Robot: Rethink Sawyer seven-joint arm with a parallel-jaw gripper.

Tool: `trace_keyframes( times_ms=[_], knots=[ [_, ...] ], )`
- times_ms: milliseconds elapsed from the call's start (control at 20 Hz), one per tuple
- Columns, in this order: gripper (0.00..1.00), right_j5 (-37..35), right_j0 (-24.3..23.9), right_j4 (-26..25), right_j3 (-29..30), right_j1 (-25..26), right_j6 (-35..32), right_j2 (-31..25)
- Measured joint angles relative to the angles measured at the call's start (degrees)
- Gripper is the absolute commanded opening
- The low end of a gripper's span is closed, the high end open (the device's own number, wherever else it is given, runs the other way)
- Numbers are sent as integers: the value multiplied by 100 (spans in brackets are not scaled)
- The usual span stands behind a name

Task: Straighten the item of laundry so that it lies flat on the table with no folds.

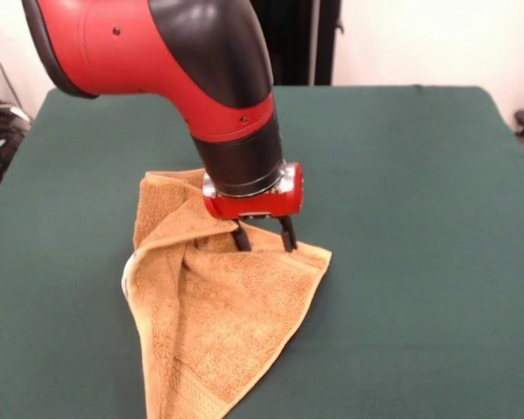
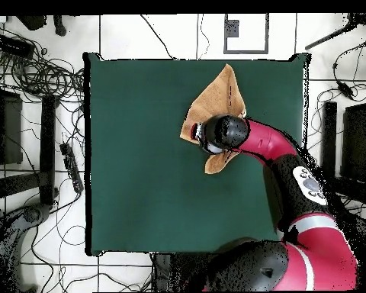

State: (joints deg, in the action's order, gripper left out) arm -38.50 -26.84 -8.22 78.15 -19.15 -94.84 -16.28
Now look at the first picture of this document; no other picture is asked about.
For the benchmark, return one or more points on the black stand frame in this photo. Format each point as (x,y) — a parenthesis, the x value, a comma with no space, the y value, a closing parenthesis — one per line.
(301,43)

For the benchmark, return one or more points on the orange-tan terry towel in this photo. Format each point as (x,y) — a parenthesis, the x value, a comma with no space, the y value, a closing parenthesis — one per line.
(227,314)

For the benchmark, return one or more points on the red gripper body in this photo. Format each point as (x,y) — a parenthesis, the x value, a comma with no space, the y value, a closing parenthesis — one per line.
(262,205)

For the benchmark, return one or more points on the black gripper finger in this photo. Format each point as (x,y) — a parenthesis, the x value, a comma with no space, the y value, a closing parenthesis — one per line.
(242,238)
(289,235)

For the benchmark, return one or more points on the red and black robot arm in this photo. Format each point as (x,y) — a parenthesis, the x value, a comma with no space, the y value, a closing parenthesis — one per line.
(157,57)

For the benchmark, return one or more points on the dark green table cloth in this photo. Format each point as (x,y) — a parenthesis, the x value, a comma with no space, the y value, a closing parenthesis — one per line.
(419,262)

